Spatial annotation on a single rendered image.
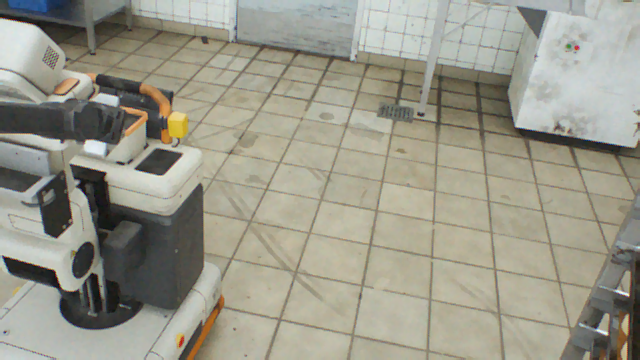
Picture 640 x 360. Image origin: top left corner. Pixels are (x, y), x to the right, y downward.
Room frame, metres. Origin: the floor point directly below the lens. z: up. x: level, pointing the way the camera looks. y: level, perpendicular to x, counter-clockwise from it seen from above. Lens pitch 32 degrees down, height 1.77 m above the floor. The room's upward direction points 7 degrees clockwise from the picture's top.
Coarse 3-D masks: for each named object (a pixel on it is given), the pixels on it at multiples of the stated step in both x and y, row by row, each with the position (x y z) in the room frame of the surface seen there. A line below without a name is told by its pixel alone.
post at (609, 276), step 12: (624, 228) 0.75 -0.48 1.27; (636, 228) 0.75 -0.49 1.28; (624, 240) 0.75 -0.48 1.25; (636, 240) 0.74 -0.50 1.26; (600, 276) 0.76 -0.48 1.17; (612, 276) 0.75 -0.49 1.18; (612, 288) 0.74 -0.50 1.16; (588, 300) 0.76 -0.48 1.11; (588, 312) 0.75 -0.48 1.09; (600, 312) 0.75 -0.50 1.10; (576, 324) 0.77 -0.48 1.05; (588, 324) 0.75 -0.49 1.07; (576, 348) 0.75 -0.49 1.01
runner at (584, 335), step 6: (582, 324) 0.75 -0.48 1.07; (576, 330) 0.75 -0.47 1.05; (582, 330) 0.75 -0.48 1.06; (588, 330) 0.74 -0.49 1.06; (594, 330) 0.74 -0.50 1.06; (576, 336) 0.75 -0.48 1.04; (582, 336) 0.75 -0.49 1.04; (588, 336) 0.74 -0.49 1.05; (594, 336) 0.74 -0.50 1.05; (600, 336) 0.74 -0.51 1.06; (606, 336) 0.73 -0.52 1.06; (576, 342) 0.73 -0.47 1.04; (582, 342) 0.73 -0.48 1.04; (588, 342) 0.74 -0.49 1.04; (600, 342) 0.73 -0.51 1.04; (606, 342) 0.73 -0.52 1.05; (582, 348) 0.72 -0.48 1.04; (588, 348) 0.72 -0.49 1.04
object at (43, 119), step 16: (0, 112) 0.87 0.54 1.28; (16, 112) 0.91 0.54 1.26; (32, 112) 0.95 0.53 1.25; (48, 112) 0.99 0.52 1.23; (64, 112) 1.02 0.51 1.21; (80, 112) 1.04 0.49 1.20; (96, 112) 1.10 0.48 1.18; (0, 128) 0.86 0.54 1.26; (16, 128) 0.89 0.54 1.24; (32, 128) 0.93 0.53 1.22; (48, 128) 0.98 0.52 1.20; (64, 128) 1.01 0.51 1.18; (80, 128) 1.03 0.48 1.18; (96, 128) 1.08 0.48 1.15
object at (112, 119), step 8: (96, 104) 1.17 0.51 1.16; (104, 104) 1.19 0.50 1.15; (104, 112) 1.15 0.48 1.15; (112, 112) 1.18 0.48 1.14; (120, 112) 1.19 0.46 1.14; (104, 120) 1.14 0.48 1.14; (112, 120) 1.17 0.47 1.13; (120, 120) 1.17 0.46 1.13; (104, 128) 1.14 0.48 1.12; (112, 128) 1.16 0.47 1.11; (120, 128) 1.16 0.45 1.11; (96, 136) 1.13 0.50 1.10; (104, 136) 1.15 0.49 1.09; (112, 136) 1.15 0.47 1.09; (120, 136) 1.16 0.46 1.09; (112, 144) 1.14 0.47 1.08
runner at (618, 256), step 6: (618, 240) 0.75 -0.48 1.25; (618, 246) 0.75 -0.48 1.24; (624, 246) 0.75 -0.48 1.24; (630, 246) 0.74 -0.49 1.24; (636, 246) 0.74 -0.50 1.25; (612, 252) 0.75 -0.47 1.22; (618, 252) 0.75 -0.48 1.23; (624, 252) 0.75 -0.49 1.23; (630, 252) 0.74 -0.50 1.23; (636, 252) 0.74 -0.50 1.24; (612, 258) 0.74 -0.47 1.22; (618, 258) 0.74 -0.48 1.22; (624, 258) 0.74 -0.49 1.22; (630, 258) 0.74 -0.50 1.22; (636, 258) 0.74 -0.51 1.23; (612, 264) 0.73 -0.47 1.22; (618, 264) 0.73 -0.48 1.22; (624, 264) 0.73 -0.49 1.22; (630, 264) 0.73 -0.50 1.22; (630, 270) 0.72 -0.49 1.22
